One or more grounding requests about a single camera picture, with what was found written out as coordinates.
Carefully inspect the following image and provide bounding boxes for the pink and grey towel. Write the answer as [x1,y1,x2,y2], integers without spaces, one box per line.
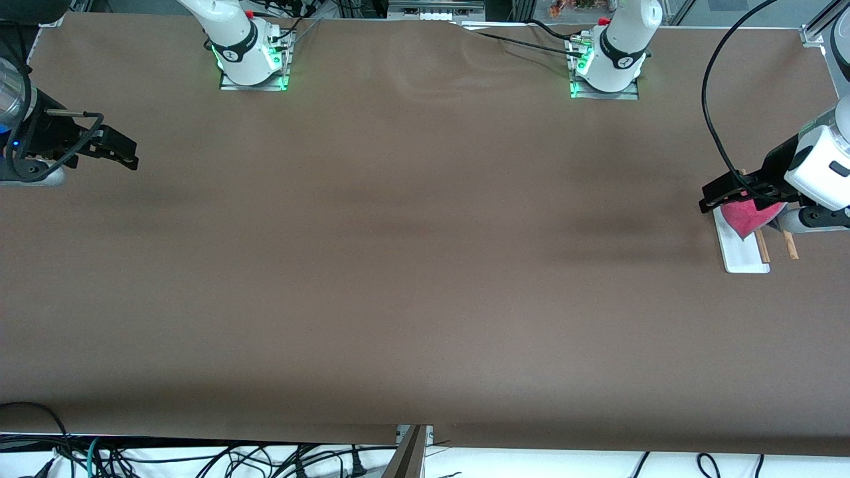
[721,193,788,241]

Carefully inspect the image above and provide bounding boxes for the orange red clutter pile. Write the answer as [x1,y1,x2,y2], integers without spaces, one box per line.
[548,0,615,17]

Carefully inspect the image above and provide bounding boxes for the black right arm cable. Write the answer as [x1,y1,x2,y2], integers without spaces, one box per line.
[3,110,106,181]

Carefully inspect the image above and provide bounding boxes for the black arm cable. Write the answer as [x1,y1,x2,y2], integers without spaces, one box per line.
[3,110,106,181]
[703,0,778,200]

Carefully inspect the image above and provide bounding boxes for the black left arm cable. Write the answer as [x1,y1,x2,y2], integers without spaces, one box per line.
[703,0,778,200]

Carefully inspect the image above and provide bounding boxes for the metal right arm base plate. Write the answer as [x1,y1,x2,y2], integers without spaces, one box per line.
[219,23,293,92]

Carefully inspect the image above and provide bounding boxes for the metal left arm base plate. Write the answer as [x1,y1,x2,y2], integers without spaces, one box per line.
[568,37,640,100]

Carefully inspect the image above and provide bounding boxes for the short black table cable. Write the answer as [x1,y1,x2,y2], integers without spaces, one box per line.
[525,19,585,42]

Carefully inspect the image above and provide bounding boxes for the long black table cable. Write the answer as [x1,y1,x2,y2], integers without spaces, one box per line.
[452,22,588,60]

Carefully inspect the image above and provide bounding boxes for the thick black cable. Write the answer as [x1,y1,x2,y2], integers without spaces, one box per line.
[0,402,75,478]

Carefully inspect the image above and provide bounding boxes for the grey plug cable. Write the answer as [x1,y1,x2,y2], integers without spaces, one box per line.
[17,457,57,478]

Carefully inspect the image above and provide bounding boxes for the black cable tangle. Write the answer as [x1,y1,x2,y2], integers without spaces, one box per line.
[100,441,399,478]

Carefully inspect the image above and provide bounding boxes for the grey metal rail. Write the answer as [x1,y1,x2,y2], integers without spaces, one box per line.
[388,0,485,21]

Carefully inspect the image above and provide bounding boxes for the metal corner bracket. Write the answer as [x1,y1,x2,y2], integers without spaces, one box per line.
[396,425,434,447]

